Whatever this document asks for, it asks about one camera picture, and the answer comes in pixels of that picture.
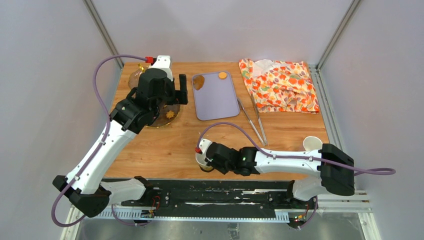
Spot small orange shell cookie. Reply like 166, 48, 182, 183
165, 110, 175, 119

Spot three-tier glass cake stand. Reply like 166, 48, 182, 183
128, 63, 181, 128

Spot metal serving tongs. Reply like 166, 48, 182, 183
236, 94, 269, 148

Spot pink mug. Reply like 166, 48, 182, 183
302, 136, 323, 151

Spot light green mug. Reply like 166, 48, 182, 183
195, 153, 212, 167

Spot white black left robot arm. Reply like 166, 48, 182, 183
53, 68, 188, 218

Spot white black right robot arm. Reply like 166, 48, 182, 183
196, 139, 355, 209

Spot yellow chick coaster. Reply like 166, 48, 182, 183
199, 166, 214, 173

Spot brown cookie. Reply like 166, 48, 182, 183
192, 75, 205, 91

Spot lavender dessert tray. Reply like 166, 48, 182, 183
191, 71, 240, 121

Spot orange round tart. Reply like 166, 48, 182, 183
218, 71, 228, 80

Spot floral orange cloth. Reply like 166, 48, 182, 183
238, 58, 321, 114

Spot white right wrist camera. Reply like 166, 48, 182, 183
195, 138, 213, 158

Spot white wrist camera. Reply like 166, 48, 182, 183
195, 138, 213, 158
151, 55, 174, 82

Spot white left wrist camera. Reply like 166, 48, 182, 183
151, 55, 174, 82

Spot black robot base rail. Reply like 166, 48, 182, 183
119, 179, 318, 228

